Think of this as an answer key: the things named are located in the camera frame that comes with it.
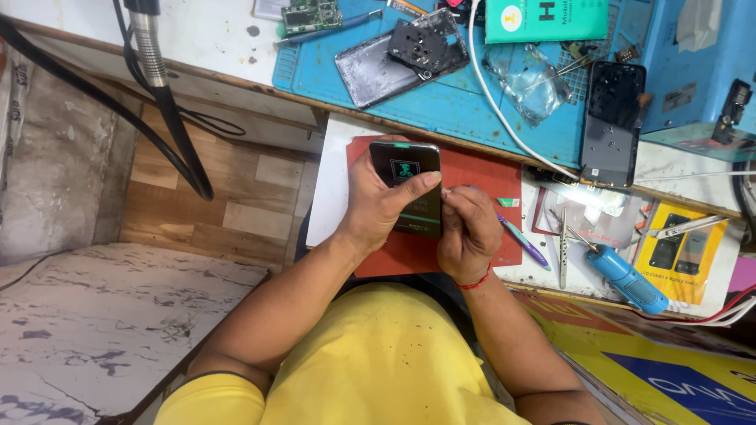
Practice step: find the person's right hand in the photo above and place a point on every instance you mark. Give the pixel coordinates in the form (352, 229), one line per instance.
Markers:
(469, 236)

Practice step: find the person's left hand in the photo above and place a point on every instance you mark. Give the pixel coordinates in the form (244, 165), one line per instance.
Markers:
(369, 203)

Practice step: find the black smartphone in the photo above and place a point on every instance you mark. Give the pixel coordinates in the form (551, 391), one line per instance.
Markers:
(413, 159)

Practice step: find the white paper sheet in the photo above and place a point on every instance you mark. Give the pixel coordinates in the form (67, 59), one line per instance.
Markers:
(328, 183)

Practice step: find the green sticker tab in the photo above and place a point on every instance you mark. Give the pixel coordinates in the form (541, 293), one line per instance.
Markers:
(508, 202)

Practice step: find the purple pen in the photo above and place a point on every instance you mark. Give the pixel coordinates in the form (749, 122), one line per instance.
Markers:
(523, 242)

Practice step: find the red work mat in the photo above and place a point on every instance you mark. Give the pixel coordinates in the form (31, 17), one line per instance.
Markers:
(478, 177)

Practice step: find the straight silver tweezers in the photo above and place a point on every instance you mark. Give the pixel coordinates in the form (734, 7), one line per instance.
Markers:
(563, 254)

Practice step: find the blue repair mat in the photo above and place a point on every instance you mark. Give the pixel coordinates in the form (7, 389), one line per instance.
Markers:
(449, 118)

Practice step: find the grey phone back cover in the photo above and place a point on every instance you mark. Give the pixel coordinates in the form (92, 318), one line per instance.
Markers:
(369, 74)

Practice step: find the clear red printed packaging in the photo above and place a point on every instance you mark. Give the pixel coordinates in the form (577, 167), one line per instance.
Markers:
(608, 221)

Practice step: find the yellow shirt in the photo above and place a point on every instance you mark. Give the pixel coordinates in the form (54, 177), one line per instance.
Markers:
(378, 366)

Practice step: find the clear plastic bag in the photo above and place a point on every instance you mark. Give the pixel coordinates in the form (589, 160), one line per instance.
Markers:
(531, 88)

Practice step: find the blue electric screwdriver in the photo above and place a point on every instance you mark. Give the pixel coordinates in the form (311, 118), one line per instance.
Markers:
(626, 280)

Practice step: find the black phone inner plate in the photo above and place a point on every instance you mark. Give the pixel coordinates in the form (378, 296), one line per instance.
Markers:
(416, 47)

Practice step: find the thin tweezers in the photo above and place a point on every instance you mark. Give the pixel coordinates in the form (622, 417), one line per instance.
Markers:
(564, 71)

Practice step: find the green circuit board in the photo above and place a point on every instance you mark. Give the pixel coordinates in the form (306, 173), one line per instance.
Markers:
(310, 16)

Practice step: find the yellow packaging card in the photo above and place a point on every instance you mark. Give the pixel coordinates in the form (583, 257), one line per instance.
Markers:
(679, 265)

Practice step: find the wide silver tweezers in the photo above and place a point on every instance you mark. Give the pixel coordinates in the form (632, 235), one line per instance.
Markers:
(685, 227)

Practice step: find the colourful printed banner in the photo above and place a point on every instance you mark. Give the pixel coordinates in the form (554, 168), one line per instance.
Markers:
(649, 372)

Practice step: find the teal cardboard box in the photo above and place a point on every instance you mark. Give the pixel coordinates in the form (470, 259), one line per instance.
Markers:
(546, 20)

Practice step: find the blue repair machine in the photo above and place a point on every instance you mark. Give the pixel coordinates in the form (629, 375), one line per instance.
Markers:
(691, 53)

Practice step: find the black phone part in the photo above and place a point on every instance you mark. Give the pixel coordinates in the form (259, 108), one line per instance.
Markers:
(732, 112)

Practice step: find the white marble slab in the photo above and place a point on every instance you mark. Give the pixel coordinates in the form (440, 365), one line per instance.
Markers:
(106, 330)

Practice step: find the opened black phone frame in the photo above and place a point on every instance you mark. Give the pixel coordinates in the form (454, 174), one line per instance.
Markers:
(611, 141)

